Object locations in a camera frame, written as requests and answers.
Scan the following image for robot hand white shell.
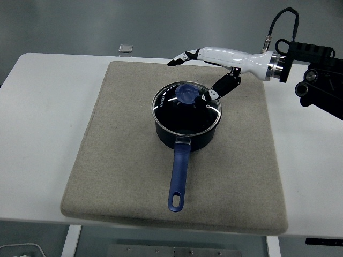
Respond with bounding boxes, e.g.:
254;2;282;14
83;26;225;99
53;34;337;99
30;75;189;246
167;46;273;104

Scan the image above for glass pot lid blue knob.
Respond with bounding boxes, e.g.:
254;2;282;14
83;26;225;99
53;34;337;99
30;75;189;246
151;81;223;134

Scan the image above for beige fabric mat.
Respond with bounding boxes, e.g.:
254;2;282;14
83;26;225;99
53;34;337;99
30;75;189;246
59;61;289;237

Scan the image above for white table leg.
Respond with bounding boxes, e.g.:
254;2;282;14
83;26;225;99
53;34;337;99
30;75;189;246
265;235;282;257
61;224;83;257

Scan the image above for black bar under table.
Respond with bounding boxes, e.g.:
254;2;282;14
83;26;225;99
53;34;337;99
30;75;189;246
305;237;343;246

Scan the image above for black pot with blue handle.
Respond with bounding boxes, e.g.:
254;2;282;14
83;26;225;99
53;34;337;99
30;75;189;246
154;117;218;213

